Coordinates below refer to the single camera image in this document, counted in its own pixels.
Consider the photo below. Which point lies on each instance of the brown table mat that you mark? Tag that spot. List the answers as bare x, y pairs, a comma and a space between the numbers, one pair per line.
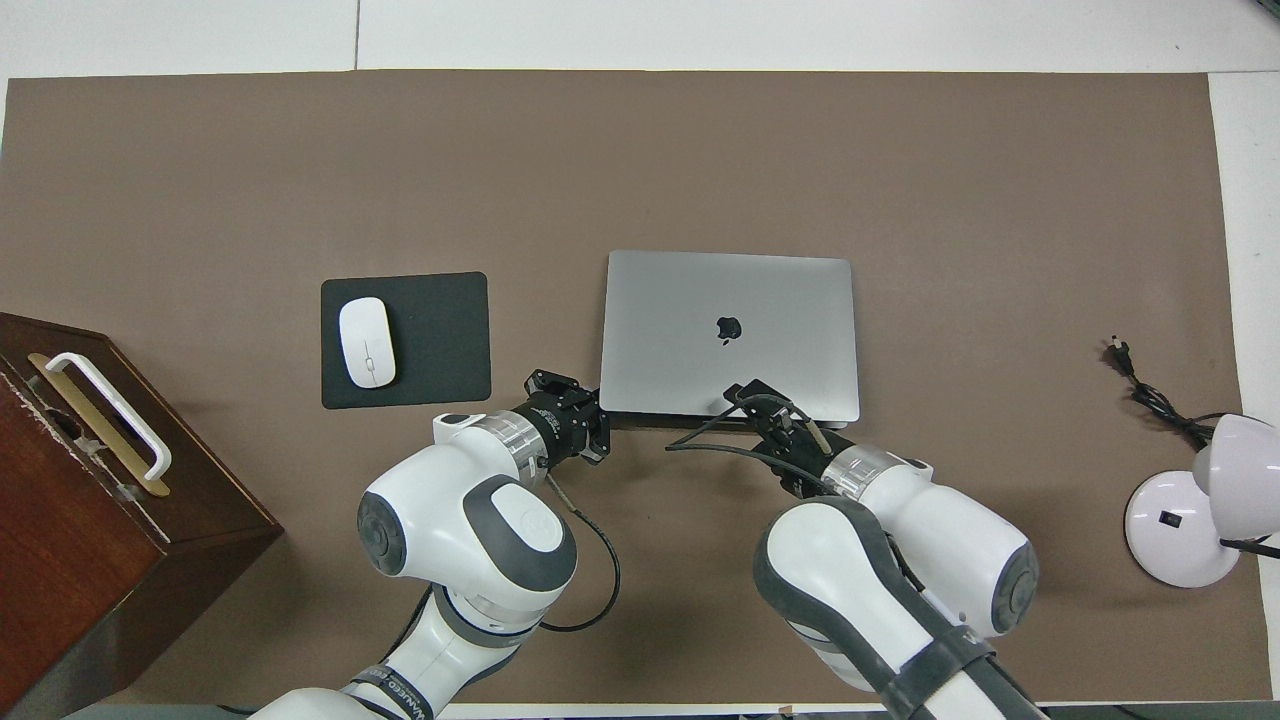
640, 150

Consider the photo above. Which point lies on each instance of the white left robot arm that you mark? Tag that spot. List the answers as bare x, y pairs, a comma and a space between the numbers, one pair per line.
450, 520

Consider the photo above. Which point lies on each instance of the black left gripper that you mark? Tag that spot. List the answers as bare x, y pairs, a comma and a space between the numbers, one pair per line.
565, 425

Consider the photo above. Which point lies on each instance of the white computer mouse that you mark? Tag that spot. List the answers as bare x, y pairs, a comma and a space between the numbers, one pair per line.
366, 345

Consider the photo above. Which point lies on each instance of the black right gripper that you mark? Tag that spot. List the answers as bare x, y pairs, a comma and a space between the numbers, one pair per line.
795, 445

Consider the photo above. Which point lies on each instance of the silver laptop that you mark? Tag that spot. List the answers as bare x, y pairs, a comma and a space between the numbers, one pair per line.
680, 330

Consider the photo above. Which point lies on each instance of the dark wooden box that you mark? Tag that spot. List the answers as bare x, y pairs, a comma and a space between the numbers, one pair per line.
70, 560

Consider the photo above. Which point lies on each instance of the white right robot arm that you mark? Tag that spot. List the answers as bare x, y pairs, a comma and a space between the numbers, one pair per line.
950, 560

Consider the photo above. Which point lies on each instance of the white desk lamp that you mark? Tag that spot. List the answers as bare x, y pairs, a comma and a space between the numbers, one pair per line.
1170, 530

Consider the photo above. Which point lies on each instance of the black mouse pad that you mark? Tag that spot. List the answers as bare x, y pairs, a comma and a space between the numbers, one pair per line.
440, 340

